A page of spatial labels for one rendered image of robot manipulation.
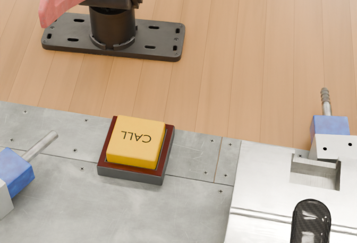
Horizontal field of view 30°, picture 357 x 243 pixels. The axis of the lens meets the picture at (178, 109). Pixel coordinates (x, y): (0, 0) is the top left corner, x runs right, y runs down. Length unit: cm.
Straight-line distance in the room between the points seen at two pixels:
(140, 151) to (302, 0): 40
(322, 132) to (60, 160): 32
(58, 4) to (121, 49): 52
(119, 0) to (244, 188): 30
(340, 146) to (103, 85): 33
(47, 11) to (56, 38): 55
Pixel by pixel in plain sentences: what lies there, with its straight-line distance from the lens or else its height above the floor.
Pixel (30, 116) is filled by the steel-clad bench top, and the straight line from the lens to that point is 89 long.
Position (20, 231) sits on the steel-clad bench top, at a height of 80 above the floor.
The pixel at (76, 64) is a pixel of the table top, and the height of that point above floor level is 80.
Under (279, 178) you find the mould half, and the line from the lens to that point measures 71.
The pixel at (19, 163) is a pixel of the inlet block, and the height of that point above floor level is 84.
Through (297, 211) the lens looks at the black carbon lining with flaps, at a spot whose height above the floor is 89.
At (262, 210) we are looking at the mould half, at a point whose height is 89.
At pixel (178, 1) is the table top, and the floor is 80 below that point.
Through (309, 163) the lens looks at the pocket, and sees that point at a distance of 75.
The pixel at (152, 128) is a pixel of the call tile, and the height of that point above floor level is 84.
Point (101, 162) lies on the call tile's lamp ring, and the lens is 80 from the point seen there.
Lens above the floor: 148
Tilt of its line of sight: 51 degrees down
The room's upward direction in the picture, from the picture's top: 2 degrees clockwise
